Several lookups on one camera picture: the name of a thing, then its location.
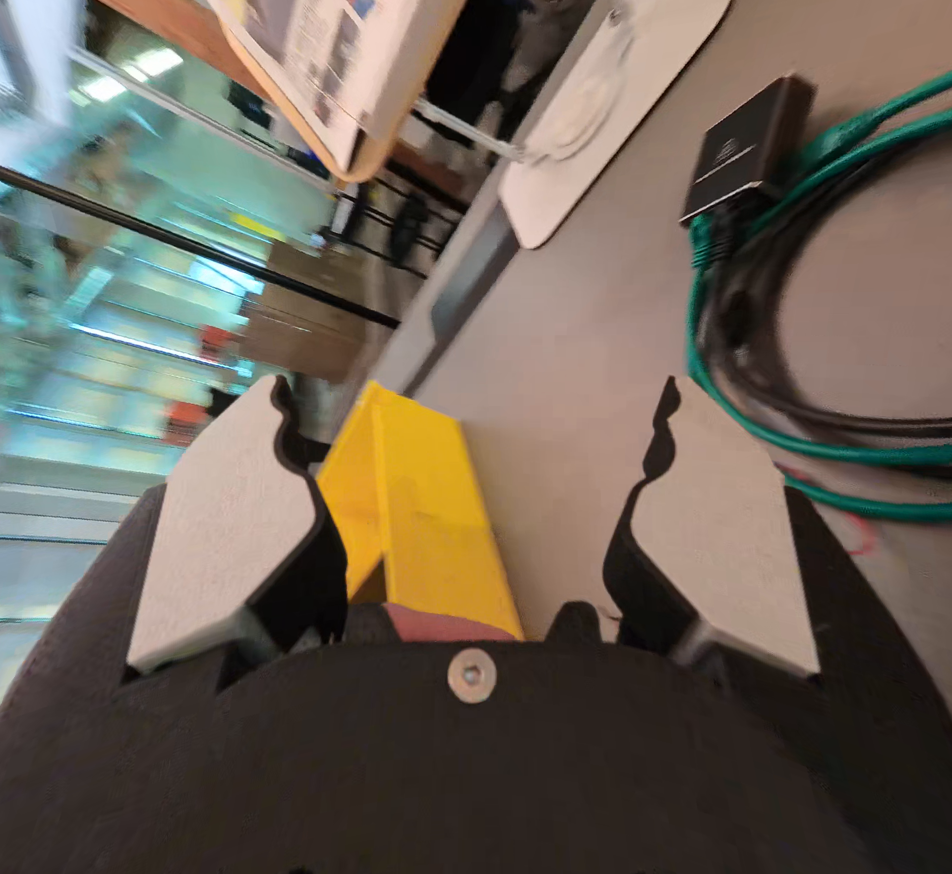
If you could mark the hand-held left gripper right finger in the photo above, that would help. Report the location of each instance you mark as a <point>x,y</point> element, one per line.
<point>729,554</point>

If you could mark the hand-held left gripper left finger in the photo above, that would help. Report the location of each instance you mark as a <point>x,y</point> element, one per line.
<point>223,532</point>

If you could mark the black ethernet splitter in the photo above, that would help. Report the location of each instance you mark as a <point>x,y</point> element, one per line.
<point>744,145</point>

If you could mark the yellow plastic bin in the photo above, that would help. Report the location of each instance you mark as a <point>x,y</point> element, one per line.
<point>424,502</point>

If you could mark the black pole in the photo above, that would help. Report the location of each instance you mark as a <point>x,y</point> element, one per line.
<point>186,243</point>

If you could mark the instruction sheet on wooden stand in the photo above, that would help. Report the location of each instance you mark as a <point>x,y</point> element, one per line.
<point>364,163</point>

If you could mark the white document stand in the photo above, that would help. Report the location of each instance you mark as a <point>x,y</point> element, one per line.
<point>654,70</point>

